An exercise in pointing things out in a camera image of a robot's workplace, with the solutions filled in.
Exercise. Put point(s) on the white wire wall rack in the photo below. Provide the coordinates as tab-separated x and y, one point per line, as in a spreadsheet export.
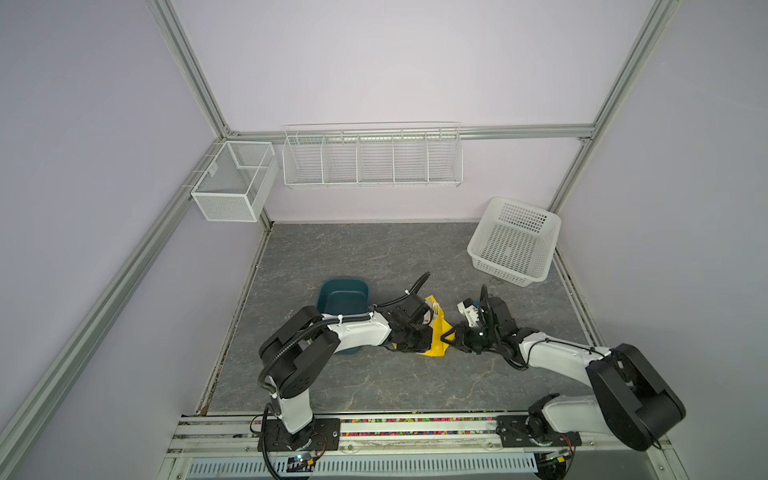
384	154

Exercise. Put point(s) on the white perforated plastic basket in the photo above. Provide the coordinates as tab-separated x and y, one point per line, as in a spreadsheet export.
515	242

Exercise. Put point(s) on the white mesh wall box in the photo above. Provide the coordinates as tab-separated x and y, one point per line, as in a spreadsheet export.
236	183

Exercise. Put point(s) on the white vent grille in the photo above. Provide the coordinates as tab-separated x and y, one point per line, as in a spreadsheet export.
364	466

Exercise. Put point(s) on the teal plastic tray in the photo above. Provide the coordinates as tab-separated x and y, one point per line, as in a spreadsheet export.
345	296

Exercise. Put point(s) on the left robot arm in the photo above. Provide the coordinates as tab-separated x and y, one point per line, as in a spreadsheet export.
343	319

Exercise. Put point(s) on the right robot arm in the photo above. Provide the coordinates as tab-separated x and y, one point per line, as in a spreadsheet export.
629	399

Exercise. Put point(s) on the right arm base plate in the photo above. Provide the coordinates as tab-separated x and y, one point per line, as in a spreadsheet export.
525	430

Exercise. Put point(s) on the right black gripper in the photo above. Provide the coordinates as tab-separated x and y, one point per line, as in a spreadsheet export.
460	335

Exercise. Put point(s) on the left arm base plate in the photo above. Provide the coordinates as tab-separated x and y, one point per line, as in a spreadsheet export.
321	434

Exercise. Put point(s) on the aluminium front rail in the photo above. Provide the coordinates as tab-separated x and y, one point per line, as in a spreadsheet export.
367	433

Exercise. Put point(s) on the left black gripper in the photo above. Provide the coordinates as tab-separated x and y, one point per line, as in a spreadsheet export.
423	346

